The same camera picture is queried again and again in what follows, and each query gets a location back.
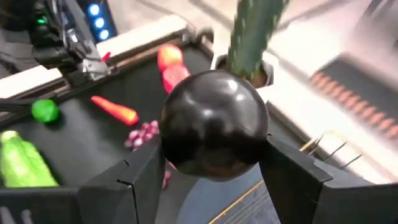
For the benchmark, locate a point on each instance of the small red tag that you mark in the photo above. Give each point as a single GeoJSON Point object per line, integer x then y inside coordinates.
{"type": "Point", "coordinates": [106, 57]}

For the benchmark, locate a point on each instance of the white hexagonal plant pot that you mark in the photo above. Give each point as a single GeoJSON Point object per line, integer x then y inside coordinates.
{"type": "Point", "coordinates": [269, 74]}

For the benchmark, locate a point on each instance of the dark round plate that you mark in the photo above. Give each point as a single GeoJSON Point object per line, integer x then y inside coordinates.
{"type": "Point", "coordinates": [211, 199]}

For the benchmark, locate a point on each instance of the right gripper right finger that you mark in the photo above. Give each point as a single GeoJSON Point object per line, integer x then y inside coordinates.
{"type": "Point", "coordinates": [311, 199]}

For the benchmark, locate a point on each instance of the purple toy grapes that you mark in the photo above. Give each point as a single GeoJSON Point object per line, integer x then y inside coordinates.
{"type": "Point", "coordinates": [141, 135]}

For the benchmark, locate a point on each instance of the green toy cactus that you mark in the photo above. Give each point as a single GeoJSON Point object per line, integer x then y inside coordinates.
{"type": "Point", "coordinates": [252, 34]}

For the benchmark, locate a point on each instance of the orange toy carrot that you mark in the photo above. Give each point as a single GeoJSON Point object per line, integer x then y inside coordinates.
{"type": "Point", "coordinates": [118, 110]}

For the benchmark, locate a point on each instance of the red yellow apple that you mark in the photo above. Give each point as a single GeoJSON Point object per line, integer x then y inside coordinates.
{"type": "Point", "coordinates": [169, 56]}

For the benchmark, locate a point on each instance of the green leafy lettuce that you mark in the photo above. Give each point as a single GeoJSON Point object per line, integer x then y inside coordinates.
{"type": "Point", "coordinates": [21, 165]}

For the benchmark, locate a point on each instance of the dark glossy plum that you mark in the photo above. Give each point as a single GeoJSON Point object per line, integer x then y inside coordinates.
{"type": "Point", "coordinates": [214, 124]}

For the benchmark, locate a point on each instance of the dark device with blue lights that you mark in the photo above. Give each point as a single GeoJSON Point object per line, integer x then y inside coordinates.
{"type": "Point", "coordinates": [99, 21]}

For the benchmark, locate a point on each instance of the black hazard-striped floor mat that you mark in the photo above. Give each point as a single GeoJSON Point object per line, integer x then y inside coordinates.
{"type": "Point", "coordinates": [357, 90]}

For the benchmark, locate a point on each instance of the light wood side board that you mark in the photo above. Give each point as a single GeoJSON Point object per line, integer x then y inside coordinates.
{"type": "Point", "coordinates": [140, 35]}

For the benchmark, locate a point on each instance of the red bell pepper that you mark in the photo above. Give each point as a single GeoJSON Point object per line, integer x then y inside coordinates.
{"type": "Point", "coordinates": [175, 79]}

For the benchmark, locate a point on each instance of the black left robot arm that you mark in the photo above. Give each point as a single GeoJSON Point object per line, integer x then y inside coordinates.
{"type": "Point", "coordinates": [62, 40]}

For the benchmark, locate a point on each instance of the round green lime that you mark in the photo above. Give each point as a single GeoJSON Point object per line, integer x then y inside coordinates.
{"type": "Point", "coordinates": [45, 110]}

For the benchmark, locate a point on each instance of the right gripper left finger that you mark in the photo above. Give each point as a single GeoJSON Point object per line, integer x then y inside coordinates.
{"type": "Point", "coordinates": [124, 193]}

